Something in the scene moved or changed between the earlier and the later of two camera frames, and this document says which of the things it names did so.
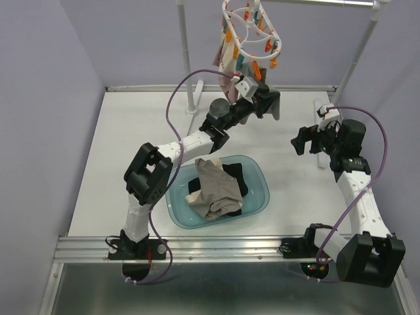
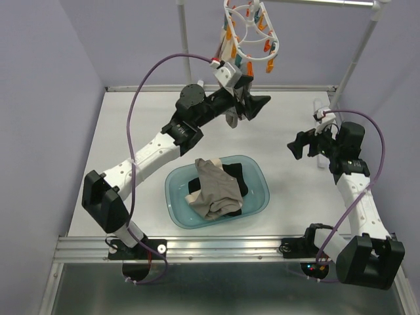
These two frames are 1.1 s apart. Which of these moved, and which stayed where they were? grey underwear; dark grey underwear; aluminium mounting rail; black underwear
Moved: dark grey underwear
Stayed: grey underwear; black underwear; aluminium mounting rail
